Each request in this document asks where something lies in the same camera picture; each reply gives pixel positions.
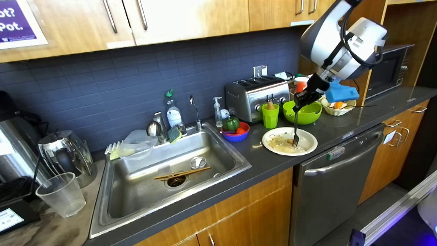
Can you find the black microwave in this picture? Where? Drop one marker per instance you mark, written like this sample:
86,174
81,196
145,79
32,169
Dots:
385,73

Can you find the white paper tag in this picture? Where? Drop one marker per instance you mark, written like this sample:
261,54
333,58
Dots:
389,137

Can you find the coffee machine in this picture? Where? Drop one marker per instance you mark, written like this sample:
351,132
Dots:
15,164

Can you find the glass carafe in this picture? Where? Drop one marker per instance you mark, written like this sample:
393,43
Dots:
68,153

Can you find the white tissue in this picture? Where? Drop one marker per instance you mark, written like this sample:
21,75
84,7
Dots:
281,75

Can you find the orange fruit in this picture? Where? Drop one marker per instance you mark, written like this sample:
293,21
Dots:
338,105

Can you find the wooden upper cabinet door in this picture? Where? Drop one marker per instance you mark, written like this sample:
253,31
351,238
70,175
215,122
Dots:
75,27
191,18
273,12

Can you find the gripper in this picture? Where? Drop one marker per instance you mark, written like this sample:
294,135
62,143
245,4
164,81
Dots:
315,87

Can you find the dish soap bottle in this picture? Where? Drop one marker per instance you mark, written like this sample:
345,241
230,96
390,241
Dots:
174,116

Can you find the green plastic cup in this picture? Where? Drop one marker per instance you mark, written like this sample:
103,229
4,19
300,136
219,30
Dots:
270,118

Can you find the white basket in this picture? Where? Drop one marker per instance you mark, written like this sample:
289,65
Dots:
336,111

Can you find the clear plastic cup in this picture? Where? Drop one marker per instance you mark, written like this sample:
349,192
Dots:
63,198

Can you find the steel sink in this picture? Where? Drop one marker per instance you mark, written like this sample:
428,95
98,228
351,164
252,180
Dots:
136,191

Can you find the purple sign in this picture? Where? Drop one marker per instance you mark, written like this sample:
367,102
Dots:
15,22

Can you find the silver toaster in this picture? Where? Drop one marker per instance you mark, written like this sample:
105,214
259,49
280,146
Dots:
245,100

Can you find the green toy pepper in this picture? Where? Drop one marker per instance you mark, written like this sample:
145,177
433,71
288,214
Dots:
231,123

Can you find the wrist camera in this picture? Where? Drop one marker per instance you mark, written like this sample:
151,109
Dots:
341,93

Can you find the sink tap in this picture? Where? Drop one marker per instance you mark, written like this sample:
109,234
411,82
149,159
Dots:
197,118

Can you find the wooden lower cabinet door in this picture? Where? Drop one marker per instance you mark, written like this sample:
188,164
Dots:
252,215

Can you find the blue and red bowl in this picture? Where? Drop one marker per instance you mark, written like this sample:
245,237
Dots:
235,137

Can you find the metal fork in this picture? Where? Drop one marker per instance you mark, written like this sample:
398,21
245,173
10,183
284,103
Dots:
295,138

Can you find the wall socket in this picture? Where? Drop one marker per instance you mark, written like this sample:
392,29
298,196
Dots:
260,71

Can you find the orange toy tomato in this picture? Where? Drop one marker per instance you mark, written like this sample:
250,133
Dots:
240,131

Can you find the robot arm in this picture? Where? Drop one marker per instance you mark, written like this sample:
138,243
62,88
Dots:
326,37

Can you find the clear soap pump bottle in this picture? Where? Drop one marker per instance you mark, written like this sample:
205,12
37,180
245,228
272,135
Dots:
218,114

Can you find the clear plastic container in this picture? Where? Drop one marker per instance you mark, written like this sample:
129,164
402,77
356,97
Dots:
141,143

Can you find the brown item in cup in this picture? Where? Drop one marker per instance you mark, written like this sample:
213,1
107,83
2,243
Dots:
270,105

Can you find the white dirty plate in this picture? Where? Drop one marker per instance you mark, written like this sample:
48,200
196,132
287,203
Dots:
305,141

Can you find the red and white cup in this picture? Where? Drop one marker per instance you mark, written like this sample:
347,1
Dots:
300,85

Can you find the wooden chopstick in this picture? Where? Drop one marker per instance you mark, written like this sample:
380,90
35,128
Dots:
191,171
177,175

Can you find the wooden cabinet door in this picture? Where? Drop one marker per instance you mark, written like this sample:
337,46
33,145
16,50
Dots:
75,27
191,18
252,215
273,12

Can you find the green bowl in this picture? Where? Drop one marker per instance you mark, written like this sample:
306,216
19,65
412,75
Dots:
307,115

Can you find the green yellow sponge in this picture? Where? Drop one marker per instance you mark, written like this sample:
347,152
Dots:
174,134

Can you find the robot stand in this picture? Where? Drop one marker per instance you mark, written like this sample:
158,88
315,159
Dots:
396,212

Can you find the steel dishwasher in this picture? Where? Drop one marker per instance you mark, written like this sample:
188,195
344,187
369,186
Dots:
327,198

